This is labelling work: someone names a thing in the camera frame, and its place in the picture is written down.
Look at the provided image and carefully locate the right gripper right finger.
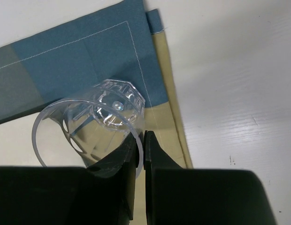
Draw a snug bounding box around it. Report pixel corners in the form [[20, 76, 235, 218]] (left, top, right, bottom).
[[144, 131, 276, 225]]

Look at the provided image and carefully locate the clear plastic cup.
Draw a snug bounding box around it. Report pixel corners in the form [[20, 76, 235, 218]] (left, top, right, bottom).
[[31, 79, 146, 174]]

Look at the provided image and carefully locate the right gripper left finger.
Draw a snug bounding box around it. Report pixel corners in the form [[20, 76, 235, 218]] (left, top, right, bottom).
[[0, 135, 136, 225]]

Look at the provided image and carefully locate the blue tan cloth placemat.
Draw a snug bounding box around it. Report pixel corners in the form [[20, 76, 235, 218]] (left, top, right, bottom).
[[0, 0, 193, 169]]

